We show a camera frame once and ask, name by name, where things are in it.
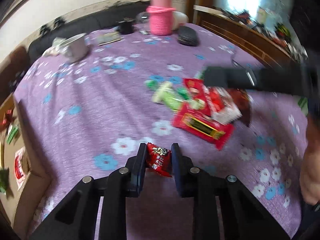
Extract green pea snack packet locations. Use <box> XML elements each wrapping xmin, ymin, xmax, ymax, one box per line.
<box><xmin>297</xmin><ymin>97</ymin><xmax>309</xmax><ymax>116</ymax></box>

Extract small red candy packet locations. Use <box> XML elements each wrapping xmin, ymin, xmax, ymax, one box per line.
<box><xmin>146</xmin><ymin>142</ymin><xmax>172</xmax><ymax>177</ymax></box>

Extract red gold long packet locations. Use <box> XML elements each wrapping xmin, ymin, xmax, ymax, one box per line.
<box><xmin>172</xmin><ymin>104</ymin><xmax>234</xmax><ymax>150</ymax></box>

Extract green clear candy packet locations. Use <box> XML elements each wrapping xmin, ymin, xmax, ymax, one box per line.
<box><xmin>145</xmin><ymin>80</ymin><xmax>205</xmax><ymax>112</ymax></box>

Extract dark red nut packet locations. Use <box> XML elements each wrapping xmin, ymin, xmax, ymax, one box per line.
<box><xmin>228</xmin><ymin>89</ymin><xmax>251</xmax><ymax>127</ymax></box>

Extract pink character snack packet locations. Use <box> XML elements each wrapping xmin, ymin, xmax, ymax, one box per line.
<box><xmin>14</xmin><ymin>146</ymin><xmax>29</xmax><ymax>189</ymax></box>

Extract green white snack packet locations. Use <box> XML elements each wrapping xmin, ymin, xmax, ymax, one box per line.
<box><xmin>0</xmin><ymin>167</ymin><xmax>9</xmax><ymax>193</ymax></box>

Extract dark red triangular packet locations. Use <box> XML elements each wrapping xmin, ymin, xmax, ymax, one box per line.
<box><xmin>0</xmin><ymin>109</ymin><xmax>13</xmax><ymax>132</ymax></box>

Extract person's right hand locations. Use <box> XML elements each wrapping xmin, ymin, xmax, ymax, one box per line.
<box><xmin>299</xmin><ymin>114</ymin><xmax>320</xmax><ymax>205</ymax></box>

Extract purple floral tablecloth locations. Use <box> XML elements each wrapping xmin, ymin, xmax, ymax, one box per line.
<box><xmin>14</xmin><ymin>26</ymin><xmax>306</xmax><ymax>236</ymax></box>

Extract brown cardboard box tray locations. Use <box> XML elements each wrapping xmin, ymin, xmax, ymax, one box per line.
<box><xmin>1</xmin><ymin>94</ymin><xmax>50</xmax><ymax>239</ymax></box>

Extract black glasses case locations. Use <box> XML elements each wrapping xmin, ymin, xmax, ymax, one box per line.
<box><xmin>177</xmin><ymin>26</ymin><xmax>199</xmax><ymax>47</ymax></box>

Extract small green booklet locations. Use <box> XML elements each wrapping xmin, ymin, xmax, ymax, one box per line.
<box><xmin>95</xmin><ymin>31</ymin><xmax>121</xmax><ymax>46</ymax></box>

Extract white ceramic mug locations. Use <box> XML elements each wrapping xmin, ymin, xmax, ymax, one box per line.
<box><xmin>59</xmin><ymin>33</ymin><xmax>89</xmax><ymax>63</ymax></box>

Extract small black cup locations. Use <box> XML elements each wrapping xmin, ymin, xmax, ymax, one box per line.
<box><xmin>118</xmin><ymin>18</ymin><xmax>135</xmax><ymax>35</ymax></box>

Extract white cloth gloves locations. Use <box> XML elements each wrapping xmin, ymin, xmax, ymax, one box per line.
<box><xmin>42</xmin><ymin>37</ymin><xmax>66</xmax><ymax>57</ymax></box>

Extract black leather sofa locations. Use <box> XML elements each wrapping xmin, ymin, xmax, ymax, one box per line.
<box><xmin>28</xmin><ymin>1</ymin><xmax>150</xmax><ymax>63</ymax></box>

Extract pink knit-sleeved thermos bottle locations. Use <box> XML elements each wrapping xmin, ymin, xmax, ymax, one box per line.
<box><xmin>146</xmin><ymin>0</ymin><xmax>175</xmax><ymax>36</ymax></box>

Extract brown armchair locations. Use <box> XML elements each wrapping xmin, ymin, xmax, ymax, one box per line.
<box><xmin>0</xmin><ymin>46</ymin><xmax>30</xmax><ymax>103</ymax></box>

